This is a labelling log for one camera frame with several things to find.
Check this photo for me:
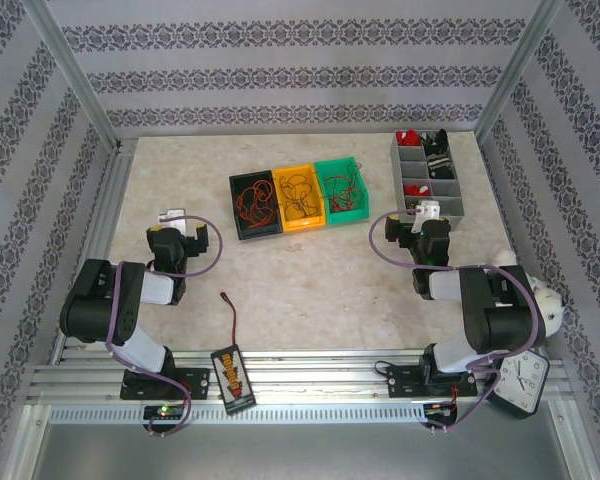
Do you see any orange thin cable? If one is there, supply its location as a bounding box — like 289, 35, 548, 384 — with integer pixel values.
235, 180, 276, 231

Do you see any red thin cable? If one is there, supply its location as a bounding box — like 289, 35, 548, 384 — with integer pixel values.
324, 160, 364, 214

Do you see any black thin cable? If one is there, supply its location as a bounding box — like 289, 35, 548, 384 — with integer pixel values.
278, 172, 317, 221

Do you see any grey compartment organizer box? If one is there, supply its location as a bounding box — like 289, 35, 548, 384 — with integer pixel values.
389, 128, 466, 231

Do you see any green plastic bin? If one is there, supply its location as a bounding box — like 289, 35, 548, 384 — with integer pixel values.
313, 156, 371, 226

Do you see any black white striped sock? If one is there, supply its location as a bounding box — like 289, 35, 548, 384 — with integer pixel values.
426, 153, 455, 180

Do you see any black plastic bin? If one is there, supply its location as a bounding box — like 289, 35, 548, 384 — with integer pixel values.
228, 171, 285, 242

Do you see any black grey argyle sock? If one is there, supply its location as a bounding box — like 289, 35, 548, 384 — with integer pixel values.
419, 128, 451, 157

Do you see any yellow plastic bin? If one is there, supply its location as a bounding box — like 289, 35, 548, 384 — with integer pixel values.
272, 163, 327, 234

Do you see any white plush toy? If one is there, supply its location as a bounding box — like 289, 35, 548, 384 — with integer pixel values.
492, 247, 565, 351

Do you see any black device orange print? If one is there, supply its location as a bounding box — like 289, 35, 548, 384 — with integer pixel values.
209, 343, 258, 415

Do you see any small controller board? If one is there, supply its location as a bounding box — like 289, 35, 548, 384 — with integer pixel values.
423, 402, 459, 419
143, 404, 184, 420

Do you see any black analog clock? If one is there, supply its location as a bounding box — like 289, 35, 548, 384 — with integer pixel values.
487, 347, 551, 420

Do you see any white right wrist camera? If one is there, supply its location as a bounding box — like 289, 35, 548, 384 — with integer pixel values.
412, 198, 443, 234

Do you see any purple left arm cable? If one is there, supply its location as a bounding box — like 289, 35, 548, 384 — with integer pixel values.
104, 214, 225, 439

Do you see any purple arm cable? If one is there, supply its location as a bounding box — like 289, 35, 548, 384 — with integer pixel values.
104, 214, 225, 439
369, 209, 537, 436

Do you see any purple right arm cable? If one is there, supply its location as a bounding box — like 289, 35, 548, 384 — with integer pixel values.
369, 209, 537, 436

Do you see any aluminium side rail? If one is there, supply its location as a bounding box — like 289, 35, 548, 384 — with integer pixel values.
49, 142, 137, 366

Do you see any red black device wire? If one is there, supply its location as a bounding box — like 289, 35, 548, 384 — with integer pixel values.
219, 291, 240, 349

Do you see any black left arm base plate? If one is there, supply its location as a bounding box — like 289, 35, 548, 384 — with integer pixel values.
119, 366, 211, 401

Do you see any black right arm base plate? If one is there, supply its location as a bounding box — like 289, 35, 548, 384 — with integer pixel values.
385, 363, 477, 400

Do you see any aluminium frame post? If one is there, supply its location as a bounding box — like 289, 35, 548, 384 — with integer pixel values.
19, 0, 124, 149
472, 0, 564, 146

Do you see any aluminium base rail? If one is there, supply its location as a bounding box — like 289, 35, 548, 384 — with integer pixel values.
27, 347, 579, 426

